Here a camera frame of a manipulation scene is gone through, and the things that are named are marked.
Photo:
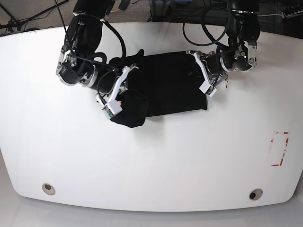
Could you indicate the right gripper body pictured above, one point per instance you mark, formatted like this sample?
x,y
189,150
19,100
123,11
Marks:
x,y
86,67

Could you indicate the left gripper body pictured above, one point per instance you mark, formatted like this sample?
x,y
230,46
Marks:
x,y
231,58

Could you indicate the black T-shirt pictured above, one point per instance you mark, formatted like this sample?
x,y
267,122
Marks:
x,y
162,84

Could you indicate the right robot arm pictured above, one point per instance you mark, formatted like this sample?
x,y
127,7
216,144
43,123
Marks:
x,y
85,30

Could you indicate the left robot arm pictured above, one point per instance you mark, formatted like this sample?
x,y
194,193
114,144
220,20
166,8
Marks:
x,y
241,25

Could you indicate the red tape marker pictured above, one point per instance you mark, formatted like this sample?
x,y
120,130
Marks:
x,y
278,147

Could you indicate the left table grommet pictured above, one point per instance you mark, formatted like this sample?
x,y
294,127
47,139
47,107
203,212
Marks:
x,y
48,189

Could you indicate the table grommet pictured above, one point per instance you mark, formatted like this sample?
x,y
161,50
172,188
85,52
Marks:
x,y
255,194
48,189

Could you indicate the right table grommet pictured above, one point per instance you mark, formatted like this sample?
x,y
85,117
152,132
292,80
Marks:
x,y
255,194

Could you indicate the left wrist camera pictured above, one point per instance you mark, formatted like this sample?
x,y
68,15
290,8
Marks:
x,y
211,91

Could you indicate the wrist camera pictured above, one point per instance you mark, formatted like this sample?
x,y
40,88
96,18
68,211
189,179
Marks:
x,y
107,112
211,91

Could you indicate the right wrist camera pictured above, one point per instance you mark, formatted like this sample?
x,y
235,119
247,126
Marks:
x,y
107,112

